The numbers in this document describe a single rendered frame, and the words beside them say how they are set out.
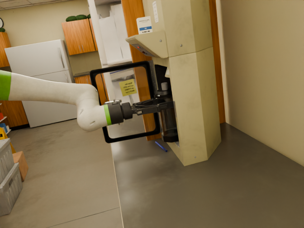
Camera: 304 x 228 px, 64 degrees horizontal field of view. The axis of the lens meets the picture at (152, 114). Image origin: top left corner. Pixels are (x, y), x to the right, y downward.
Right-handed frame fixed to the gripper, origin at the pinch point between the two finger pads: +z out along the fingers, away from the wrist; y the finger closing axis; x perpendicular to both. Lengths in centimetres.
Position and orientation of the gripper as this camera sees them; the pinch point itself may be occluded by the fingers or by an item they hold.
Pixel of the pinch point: (166, 102)
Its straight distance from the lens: 112.4
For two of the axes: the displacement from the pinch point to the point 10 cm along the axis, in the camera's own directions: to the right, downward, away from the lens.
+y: -2.1, -2.5, 9.4
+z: 9.6, -2.1, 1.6
